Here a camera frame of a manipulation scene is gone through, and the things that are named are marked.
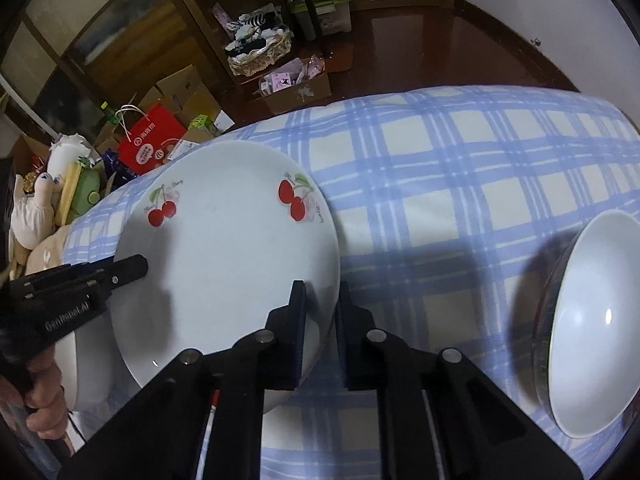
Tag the green yellow plush toy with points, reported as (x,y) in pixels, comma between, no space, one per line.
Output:
(85,192)

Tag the striped black white cloth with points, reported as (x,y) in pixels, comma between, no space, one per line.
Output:
(255,22)

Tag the black folding table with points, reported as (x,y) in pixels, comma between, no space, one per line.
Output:
(311,10)

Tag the blue plaid cloth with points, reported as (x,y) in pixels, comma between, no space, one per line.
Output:
(450,170)

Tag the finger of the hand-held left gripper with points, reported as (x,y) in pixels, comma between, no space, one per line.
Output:
(127,270)

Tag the wicker basket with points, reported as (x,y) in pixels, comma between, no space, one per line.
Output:
(260,60)

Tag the person's left hand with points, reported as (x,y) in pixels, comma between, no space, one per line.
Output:
(45,400)

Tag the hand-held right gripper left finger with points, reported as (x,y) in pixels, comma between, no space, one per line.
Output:
(298,340)

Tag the white cherry print plate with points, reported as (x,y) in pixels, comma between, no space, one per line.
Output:
(225,260)

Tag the box of pink packets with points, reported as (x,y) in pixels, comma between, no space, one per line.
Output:
(300,92)

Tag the wooden corner shelf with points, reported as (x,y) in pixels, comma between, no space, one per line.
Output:
(200,20)

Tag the red patterned bowl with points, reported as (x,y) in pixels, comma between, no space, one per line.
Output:
(590,350)

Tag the red paper bag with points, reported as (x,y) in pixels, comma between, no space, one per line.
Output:
(150,150)

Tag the wooden wardrobe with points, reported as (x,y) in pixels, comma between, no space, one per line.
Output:
(100,25)

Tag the open cardboard box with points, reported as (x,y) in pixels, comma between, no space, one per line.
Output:
(185,90)
(27,152)

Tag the green bottle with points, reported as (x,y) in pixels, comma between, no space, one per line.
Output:
(109,120)

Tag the pale pink plush toy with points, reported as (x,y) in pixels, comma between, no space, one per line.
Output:
(30,220)

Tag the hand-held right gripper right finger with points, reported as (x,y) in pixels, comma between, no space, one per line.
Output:
(345,340)

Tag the green carton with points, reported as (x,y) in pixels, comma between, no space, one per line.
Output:
(200,122)

